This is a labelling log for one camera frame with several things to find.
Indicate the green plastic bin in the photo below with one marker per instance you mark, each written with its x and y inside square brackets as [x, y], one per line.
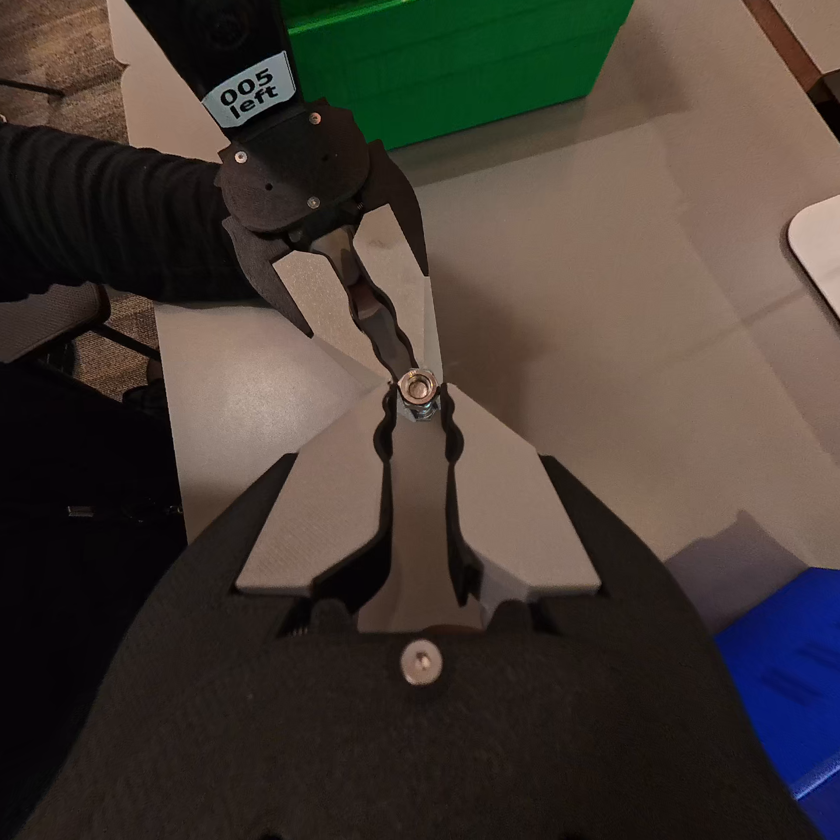
[459, 72]

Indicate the white rectangular base plate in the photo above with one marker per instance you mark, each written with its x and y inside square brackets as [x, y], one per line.
[820, 249]

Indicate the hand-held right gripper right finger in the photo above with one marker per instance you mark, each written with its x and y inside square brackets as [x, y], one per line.
[518, 518]

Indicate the person's left forearm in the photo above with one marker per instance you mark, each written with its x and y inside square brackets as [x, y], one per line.
[111, 216]

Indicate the silver hex nut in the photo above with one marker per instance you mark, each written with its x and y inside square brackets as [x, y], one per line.
[401, 387]

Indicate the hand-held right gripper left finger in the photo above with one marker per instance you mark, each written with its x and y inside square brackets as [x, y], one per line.
[308, 518]

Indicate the blue plastic bin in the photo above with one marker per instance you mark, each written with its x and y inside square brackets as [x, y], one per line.
[787, 676]

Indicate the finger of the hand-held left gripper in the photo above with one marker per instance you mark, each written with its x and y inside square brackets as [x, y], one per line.
[315, 295]
[407, 282]

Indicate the silver hex bolt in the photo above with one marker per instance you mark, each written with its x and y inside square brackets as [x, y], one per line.
[420, 413]

